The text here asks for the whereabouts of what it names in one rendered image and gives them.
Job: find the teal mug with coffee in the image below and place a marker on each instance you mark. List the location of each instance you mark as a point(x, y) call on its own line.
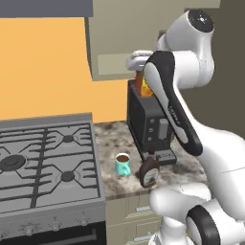
point(123, 166)

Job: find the black coffee machine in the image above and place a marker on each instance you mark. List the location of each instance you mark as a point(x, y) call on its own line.
point(143, 121)

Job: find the brown syrup bottle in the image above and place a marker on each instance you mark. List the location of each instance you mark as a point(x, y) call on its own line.
point(149, 172)

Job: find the beige wall cabinet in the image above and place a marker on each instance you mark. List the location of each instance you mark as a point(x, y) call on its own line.
point(127, 28)

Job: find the grey stove knob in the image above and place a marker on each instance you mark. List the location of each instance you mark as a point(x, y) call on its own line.
point(55, 226)
point(84, 220)
point(29, 229)

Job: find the orange honey bottle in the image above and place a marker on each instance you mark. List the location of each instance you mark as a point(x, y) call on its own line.
point(144, 87)

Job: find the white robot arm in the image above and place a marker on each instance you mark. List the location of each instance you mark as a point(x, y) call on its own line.
point(220, 153)

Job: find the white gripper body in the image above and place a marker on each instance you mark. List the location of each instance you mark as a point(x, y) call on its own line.
point(137, 60)

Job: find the grey range hood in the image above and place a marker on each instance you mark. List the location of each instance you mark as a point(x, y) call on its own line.
point(44, 8)

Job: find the grey gas stove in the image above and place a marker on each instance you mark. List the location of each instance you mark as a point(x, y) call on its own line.
point(48, 166)

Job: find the beige base cabinet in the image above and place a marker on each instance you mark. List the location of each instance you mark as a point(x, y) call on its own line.
point(127, 220)

